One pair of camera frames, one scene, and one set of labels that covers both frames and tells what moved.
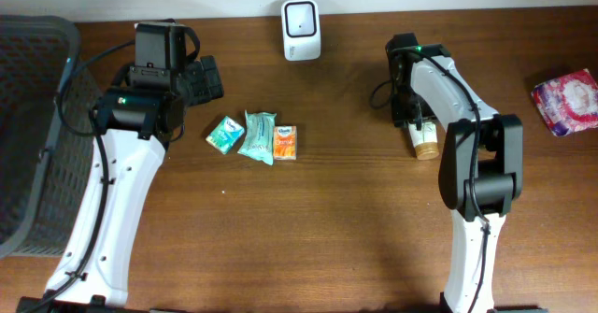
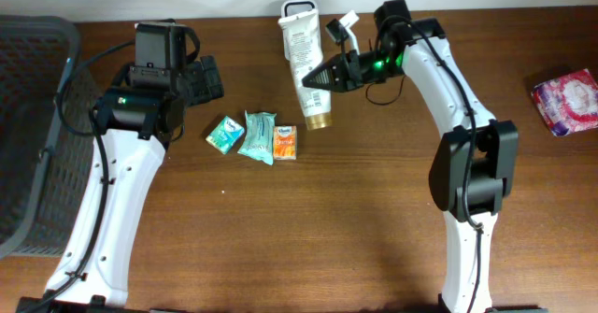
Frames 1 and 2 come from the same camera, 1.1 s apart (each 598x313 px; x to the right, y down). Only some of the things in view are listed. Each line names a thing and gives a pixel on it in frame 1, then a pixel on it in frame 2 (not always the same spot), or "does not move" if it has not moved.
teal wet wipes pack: x=259 y=139 does not move
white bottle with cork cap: x=424 y=140 -> x=303 y=32
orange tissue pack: x=285 y=143 does not move
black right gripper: x=400 y=117 -> x=351 y=70
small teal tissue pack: x=225 y=134 does not move
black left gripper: x=205 y=80 does not move
